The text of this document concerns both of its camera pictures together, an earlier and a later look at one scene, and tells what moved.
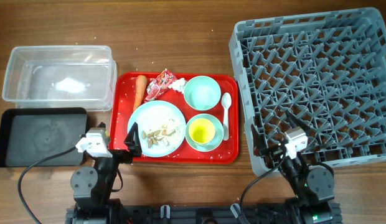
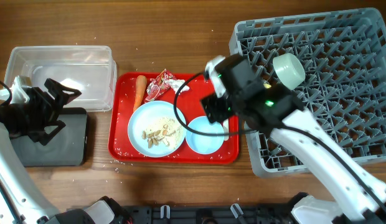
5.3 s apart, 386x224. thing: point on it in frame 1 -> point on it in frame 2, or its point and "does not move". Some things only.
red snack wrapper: (159, 84) does not move
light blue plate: (160, 128) does not move
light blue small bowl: (216, 139) does not move
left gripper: (117, 154) -> (43, 109)
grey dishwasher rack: (333, 70) does not move
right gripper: (274, 149) -> (216, 109)
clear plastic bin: (73, 78) does not move
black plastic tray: (25, 135) does not move
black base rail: (301, 213) does not move
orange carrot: (141, 83) does not move
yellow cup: (202, 130) -> (267, 86)
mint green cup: (202, 93) -> (289, 70)
